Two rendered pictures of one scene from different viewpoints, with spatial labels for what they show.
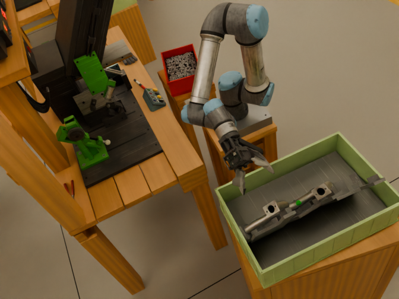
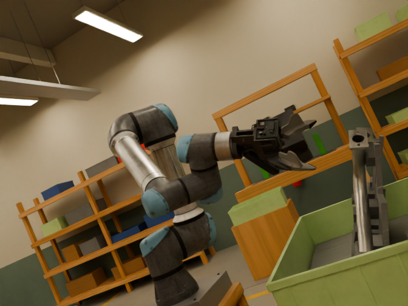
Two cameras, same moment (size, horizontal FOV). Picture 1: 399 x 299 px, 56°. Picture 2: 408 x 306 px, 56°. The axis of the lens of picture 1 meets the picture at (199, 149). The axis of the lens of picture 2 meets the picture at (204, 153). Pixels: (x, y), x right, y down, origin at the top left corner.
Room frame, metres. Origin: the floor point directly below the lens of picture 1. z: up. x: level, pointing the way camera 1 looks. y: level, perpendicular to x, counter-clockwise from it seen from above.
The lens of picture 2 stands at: (0.45, 0.77, 1.25)
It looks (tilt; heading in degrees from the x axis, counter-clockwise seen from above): 3 degrees up; 301
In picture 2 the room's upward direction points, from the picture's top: 24 degrees counter-clockwise
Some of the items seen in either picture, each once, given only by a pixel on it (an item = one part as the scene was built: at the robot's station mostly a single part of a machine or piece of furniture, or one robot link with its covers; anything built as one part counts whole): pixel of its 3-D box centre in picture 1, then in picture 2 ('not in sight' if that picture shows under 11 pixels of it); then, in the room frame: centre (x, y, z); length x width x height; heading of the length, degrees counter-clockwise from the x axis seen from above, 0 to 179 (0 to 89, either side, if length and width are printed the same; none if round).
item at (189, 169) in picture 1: (145, 93); not in sight; (1.82, 0.22, 0.82); 1.50 x 0.14 x 0.15; 11
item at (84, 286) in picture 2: not in sight; (110, 227); (5.63, -4.01, 1.10); 3.01 x 0.55 x 2.20; 13
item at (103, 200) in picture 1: (124, 152); not in sight; (1.77, 0.49, 0.44); 1.49 x 0.70 x 0.88; 11
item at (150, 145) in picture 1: (98, 105); not in sight; (1.77, 0.49, 0.89); 1.10 x 0.42 x 0.02; 11
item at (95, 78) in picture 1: (91, 70); not in sight; (1.71, 0.41, 1.17); 0.13 x 0.12 x 0.20; 11
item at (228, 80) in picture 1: (231, 87); (161, 249); (1.36, -0.24, 1.08); 0.13 x 0.12 x 0.14; 52
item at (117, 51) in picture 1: (95, 61); not in sight; (1.87, 0.41, 1.11); 0.39 x 0.16 x 0.03; 101
